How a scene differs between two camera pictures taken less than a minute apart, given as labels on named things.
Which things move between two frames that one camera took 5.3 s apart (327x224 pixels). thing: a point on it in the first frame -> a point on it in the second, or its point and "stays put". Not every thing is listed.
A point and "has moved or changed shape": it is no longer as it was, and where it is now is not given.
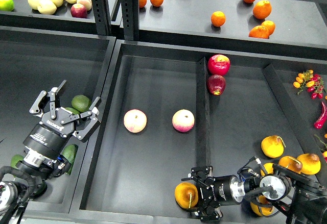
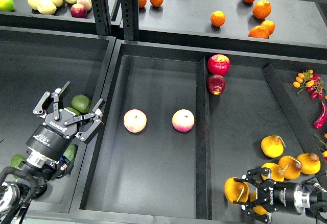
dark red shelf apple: [78, 10] stays put
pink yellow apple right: [183, 120] stays put
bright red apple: [219, 65] stays put
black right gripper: [213, 192] -> [273, 196]
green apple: [6, 3] stays put
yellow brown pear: [186, 195] has moved or changed shape
